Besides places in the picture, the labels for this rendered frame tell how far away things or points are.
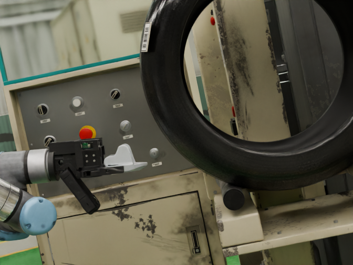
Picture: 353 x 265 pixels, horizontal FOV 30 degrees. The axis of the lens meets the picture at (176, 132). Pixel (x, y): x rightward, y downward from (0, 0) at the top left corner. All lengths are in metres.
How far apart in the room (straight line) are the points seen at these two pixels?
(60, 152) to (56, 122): 0.61
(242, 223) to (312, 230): 0.14
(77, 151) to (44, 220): 0.18
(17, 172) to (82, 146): 0.15
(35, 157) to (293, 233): 0.57
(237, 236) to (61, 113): 0.87
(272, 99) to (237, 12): 0.24
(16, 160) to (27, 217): 0.18
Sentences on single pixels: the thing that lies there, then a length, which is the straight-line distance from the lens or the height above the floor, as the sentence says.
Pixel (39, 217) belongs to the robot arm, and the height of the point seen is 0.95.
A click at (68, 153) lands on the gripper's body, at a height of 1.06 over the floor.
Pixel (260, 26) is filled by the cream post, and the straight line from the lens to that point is 1.73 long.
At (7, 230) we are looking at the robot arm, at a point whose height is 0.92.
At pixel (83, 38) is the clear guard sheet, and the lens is 2.03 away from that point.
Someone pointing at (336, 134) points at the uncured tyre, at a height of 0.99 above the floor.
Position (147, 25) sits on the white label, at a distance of 1.35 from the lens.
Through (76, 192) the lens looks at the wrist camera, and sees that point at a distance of 1.46.
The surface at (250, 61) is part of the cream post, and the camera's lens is 1.72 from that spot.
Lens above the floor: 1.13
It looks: 3 degrees down
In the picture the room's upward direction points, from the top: 12 degrees counter-clockwise
